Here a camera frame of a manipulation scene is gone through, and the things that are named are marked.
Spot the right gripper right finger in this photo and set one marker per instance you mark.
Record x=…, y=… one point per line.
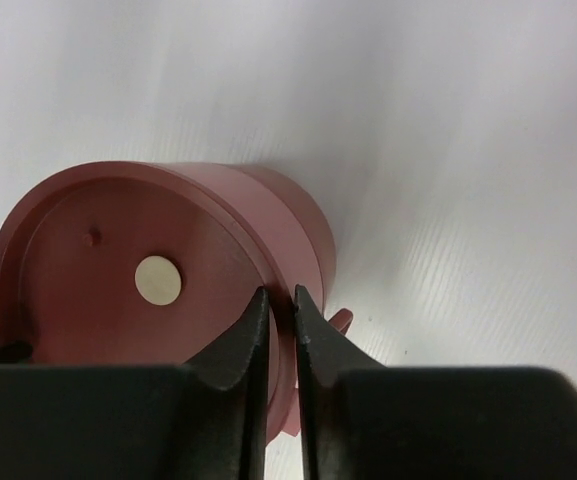
x=363, y=420

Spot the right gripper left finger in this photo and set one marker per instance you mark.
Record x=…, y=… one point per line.
x=204, y=419

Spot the red steel bowl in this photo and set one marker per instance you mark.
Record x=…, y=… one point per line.
x=225, y=190
x=318, y=250

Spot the red lid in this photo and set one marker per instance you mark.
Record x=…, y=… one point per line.
x=118, y=271

